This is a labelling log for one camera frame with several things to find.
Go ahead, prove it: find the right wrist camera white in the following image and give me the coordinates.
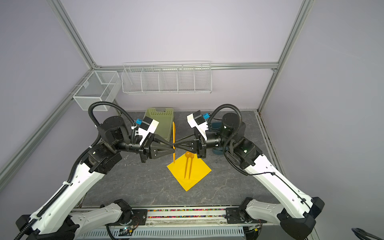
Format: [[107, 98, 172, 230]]
[[187, 110, 209, 141]]

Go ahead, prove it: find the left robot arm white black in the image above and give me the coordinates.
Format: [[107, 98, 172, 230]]
[[15, 101, 175, 240]]

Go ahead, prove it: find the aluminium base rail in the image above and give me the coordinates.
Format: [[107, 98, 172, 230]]
[[53, 205, 320, 240]]

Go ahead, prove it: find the white wire shelf rack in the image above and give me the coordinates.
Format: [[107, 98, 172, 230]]
[[122, 61, 213, 94]]

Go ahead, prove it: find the yellow paper napkin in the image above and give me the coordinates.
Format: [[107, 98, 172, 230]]
[[167, 152, 212, 192]]

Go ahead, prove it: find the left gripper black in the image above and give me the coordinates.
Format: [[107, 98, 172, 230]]
[[114, 130, 176, 164]]

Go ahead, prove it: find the orange plastic knife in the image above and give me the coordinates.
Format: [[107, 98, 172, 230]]
[[172, 122, 176, 163]]

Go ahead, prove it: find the white mesh wall basket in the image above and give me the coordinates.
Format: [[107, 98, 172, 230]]
[[73, 71, 122, 111]]

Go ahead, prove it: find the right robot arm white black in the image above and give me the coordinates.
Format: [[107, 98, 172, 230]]
[[174, 104, 325, 240]]

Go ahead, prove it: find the green perforated plastic basket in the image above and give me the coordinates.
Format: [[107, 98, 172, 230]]
[[145, 108, 174, 142]]

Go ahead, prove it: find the orange plastic spoon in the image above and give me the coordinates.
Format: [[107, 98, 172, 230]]
[[184, 151, 194, 179]]

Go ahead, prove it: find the black cable at corner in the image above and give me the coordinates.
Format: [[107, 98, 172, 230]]
[[351, 227, 384, 240]]

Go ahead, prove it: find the orange plastic fork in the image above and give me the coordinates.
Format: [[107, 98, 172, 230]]
[[188, 152, 195, 179]]

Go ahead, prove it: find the dark teal plastic bin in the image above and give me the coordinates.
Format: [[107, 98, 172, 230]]
[[210, 121, 223, 156]]

